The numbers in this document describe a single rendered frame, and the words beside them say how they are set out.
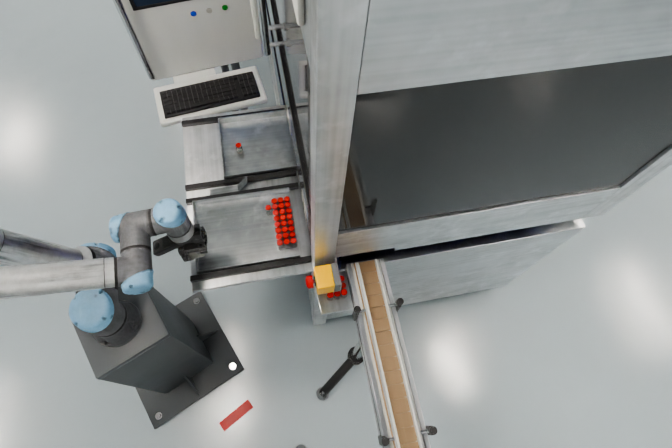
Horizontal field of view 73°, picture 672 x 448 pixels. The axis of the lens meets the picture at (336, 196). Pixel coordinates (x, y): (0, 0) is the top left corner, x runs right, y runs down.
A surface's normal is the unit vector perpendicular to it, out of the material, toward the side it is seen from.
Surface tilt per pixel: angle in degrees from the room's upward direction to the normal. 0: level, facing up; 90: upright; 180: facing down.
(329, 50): 90
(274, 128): 0
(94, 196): 0
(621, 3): 90
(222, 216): 0
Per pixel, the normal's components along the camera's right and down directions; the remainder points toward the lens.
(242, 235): 0.04, -0.45
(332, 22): 0.19, 0.88
